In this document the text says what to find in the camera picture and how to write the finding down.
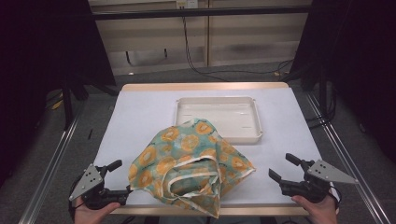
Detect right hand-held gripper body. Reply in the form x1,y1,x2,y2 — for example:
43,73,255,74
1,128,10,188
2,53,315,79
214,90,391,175
279,159,359,203

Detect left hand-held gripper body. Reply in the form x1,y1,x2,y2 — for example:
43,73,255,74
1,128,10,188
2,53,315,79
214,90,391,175
68,162,121,210

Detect orange print fabric bag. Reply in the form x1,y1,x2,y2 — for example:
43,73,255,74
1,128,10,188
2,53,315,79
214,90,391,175
128,117,256,218

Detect white plastic tray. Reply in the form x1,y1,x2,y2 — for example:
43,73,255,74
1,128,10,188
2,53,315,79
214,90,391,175
174,96,263,146

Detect person's left hand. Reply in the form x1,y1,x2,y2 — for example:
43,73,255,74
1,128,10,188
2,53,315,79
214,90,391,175
74,199,121,224

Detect person's right hand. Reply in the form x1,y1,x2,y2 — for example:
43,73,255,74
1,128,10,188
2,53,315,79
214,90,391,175
291,194,339,224

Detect white table mat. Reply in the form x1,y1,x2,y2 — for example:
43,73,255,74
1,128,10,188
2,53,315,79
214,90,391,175
81,87,341,207

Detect black stand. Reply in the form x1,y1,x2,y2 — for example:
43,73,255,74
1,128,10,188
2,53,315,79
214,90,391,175
60,74,120,130

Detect wooden table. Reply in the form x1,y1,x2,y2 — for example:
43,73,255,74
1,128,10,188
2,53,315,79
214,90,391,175
110,81,310,217

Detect black curtain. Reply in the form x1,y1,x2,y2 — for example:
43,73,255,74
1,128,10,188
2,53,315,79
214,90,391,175
288,0,396,162
0,0,117,188

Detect black horizontal bar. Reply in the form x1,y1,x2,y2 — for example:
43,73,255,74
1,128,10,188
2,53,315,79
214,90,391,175
92,5,314,21

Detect right hand-held gripper cable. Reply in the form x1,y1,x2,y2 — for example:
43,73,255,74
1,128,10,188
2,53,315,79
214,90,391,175
330,183,343,207

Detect metal floor rail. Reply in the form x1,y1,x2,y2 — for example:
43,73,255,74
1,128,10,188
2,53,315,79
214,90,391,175
18,102,87,224
304,91,391,224

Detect black floor cables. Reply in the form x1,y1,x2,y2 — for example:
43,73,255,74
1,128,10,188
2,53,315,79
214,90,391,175
306,90,337,130

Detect black hanging cable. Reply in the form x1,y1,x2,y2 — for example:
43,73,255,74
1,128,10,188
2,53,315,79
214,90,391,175
181,16,295,82

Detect wall outlet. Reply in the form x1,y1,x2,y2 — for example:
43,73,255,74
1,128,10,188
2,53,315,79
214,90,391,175
176,0,199,9

